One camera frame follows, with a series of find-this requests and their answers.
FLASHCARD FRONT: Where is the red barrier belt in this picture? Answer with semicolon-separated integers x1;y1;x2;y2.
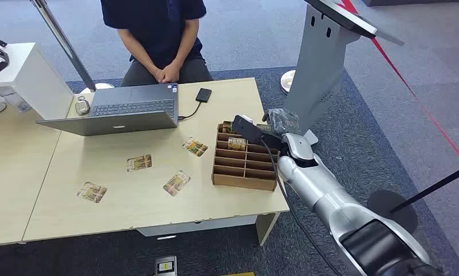
336;0;459;173

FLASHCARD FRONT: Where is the black drive cable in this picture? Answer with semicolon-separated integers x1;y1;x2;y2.
177;100;203;121

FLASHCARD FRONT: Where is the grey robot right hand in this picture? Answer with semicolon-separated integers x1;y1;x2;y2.
265;108;303;137

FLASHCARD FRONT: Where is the black kiosk screen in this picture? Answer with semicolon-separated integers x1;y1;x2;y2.
304;0;406;48

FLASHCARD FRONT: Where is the black barrier pole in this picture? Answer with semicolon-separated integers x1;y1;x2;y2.
390;161;459;214

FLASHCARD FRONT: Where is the person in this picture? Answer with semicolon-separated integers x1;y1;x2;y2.
100;0;213;88

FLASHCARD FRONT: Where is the person's right hand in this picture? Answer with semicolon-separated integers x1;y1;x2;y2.
153;67;170;84

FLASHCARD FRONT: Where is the silver barrier pole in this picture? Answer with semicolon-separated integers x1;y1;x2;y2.
30;0;97;92

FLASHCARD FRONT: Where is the cardboard compartment organizer box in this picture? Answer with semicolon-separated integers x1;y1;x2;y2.
211;121;281;193

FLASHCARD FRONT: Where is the grey kiosk stand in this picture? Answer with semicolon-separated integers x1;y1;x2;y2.
283;4;362;147

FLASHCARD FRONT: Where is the black round pole base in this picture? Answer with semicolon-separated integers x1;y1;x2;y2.
367;189;419;235

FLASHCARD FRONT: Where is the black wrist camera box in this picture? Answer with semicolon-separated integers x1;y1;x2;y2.
231;114;284;152

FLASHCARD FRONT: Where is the white desk drawer unit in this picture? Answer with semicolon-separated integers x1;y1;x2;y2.
136;214;259;242

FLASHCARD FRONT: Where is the grey open laptop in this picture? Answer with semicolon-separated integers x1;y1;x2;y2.
36;82;179;137

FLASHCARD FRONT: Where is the hotel card with white lettering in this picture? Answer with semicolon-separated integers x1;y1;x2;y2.
227;137;248;152

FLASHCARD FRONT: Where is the white round kiosk base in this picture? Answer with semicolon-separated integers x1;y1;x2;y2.
280;70;297;95

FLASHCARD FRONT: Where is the white cabinet box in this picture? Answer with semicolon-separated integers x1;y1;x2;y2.
0;41;75;121

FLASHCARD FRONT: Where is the person's left hand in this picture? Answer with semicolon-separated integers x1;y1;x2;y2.
162;62;182;84

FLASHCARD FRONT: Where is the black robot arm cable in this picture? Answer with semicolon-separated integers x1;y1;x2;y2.
259;140;343;276

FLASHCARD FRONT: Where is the grey floor device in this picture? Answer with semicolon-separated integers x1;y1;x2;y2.
154;255;178;276

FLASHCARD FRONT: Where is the silver round pole base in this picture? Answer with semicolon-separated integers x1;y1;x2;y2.
79;82;116;95

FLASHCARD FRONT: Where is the black external drive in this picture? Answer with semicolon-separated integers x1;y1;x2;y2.
195;87;213;103

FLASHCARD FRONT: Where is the light wood desk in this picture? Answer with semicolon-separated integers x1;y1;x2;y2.
0;102;63;249
22;77;291;247

